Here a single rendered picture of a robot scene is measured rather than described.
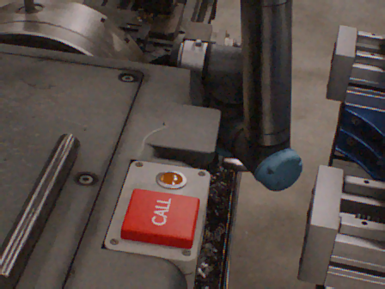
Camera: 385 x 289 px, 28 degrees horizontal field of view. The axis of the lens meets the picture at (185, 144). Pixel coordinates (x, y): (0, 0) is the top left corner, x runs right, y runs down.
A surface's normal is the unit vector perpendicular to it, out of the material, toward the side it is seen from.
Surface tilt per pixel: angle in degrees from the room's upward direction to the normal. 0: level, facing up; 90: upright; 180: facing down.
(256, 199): 0
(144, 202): 0
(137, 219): 0
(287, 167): 90
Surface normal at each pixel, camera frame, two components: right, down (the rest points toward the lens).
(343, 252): -0.22, 0.50
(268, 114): 0.00, 0.60
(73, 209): 0.09, -0.84
